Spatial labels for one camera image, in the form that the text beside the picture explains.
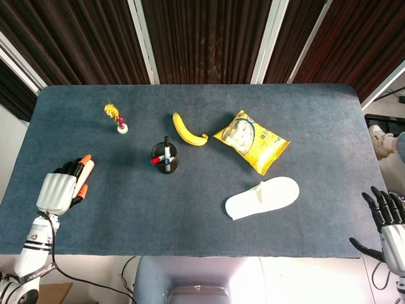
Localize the yellow red pipe-cleaner flower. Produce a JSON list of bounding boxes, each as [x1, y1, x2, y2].
[[104, 96, 129, 135]]

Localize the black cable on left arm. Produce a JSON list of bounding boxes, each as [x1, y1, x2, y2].
[[37, 211, 137, 304]]

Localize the brown cardboard box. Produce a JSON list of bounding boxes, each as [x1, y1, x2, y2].
[[37, 281, 74, 304]]

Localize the white disposable slipper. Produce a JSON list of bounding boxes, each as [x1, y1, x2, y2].
[[225, 177, 300, 221]]

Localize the blue felt table cloth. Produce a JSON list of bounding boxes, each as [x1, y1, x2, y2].
[[0, 84, 393, 258]]

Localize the white partition frame post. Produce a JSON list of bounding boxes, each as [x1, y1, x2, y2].
[[0, 30, 48, 96], [360, 59, 405, 111], [287, 0, 333, 84], [251, 0, 289, 85], [127, 0, 159, 85]]

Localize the grey robot torso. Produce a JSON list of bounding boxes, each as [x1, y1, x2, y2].
[[132, 256, 264, 304]]

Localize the white sneaker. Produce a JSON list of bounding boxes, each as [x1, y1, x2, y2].
[[368, 124, 395, 161]]

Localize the yellow banana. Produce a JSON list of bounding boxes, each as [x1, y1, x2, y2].
[[171, 112, 209, 147]]

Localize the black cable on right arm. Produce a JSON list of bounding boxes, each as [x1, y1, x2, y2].
[[371, 262, 390, 291]]

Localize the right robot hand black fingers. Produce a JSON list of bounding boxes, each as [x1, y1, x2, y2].
[[349, 186, 405, 279]]

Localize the black mesh pen holder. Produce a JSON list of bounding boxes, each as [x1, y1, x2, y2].
[[150, 141, 180, 175]]

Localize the black plastic crate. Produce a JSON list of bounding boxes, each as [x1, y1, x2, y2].
[[364, 113, 405, 137]]

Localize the white marker with black cap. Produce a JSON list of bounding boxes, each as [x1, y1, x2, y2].
[[163, 136, 173, 172]]

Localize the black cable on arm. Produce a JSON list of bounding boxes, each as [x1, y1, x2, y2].
[[371, 262, 390, 291], [37, 211, 137, 304]]

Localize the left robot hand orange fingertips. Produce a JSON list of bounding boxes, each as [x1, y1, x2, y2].
[[35, 154, 96, 217]]

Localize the yellow snack bag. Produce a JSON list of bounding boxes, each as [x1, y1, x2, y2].
[[212, 110, 291, 176]]

